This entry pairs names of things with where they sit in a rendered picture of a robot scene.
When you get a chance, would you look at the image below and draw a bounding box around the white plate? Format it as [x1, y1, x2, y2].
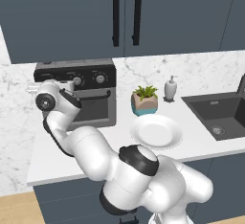
[129, 114, 184, 150]

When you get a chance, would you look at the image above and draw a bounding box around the black toaster oven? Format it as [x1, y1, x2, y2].
[33, 57, 118, 132]

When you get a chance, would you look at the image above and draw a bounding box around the dark blue base cupboard front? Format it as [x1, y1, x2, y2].
[178, 152, 245, 224]
[33, 177, 109, 224]

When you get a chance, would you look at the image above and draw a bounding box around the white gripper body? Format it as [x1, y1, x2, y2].
[26, 79, 77, 96]

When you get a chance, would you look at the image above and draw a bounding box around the dark blue wall cupboard door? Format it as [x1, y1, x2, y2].
[0, 0, 127, 65]
[218, 0, 245, 53]
[123, 0, 239, 58]

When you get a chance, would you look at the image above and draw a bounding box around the dark grey sink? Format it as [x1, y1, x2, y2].
[180, 91, 245, 142]

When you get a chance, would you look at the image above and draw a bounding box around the green plant in pot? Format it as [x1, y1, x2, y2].
[130, 85, 160, 118]

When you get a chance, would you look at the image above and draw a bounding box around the black toaster oven door handle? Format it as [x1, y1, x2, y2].
[74, 90, 112, 102]

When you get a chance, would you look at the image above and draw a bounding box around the toaster oven glass door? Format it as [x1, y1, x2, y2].
[43, 86, 117, 131]

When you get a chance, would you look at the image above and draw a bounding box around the white soap dispenser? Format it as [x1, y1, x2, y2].
[163, 75, 179, 103]

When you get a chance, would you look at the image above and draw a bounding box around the black base cupboard handle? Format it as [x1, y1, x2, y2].
[119, 215, 140, 224]

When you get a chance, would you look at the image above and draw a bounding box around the grey toaster oven knob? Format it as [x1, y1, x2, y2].
[95, 74, 106, 84]
[72, 76, 83, 87]

